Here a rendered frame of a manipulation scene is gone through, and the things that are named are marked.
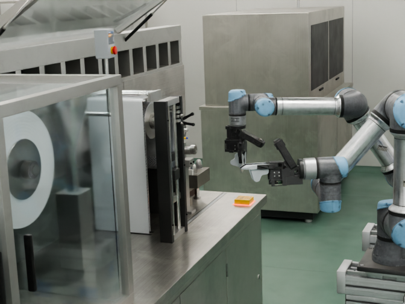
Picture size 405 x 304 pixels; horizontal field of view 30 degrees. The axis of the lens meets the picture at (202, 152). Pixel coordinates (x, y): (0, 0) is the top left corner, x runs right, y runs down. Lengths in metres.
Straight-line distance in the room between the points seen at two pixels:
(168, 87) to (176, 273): 1.57
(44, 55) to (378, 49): 5.03
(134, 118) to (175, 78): 1.16
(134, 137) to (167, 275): 0.62
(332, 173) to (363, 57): 4.97
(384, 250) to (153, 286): 0.89
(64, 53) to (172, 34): 1.09
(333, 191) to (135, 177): 0.79
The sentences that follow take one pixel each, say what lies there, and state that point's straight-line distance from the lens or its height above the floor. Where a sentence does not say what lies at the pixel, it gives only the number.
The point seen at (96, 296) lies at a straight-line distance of 2.15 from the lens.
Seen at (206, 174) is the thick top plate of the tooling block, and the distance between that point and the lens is 3.42.
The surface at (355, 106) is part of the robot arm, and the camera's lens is 3.16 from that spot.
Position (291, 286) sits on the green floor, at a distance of 4.78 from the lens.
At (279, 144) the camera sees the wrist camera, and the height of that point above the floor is 1.31.
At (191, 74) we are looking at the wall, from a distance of 7.98.
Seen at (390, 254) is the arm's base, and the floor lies 0.86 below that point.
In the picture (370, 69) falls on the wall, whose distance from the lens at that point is 7.50.
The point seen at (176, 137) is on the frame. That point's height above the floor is 1.29.
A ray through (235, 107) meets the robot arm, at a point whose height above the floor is 1.33.
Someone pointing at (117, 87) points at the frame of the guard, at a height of 1.57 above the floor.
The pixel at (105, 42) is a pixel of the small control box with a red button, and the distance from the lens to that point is 2.62.
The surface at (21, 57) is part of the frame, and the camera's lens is 2.74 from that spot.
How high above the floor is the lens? 1.82
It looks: 12 degrees down
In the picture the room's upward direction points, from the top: 2 degrees counter-clockwise
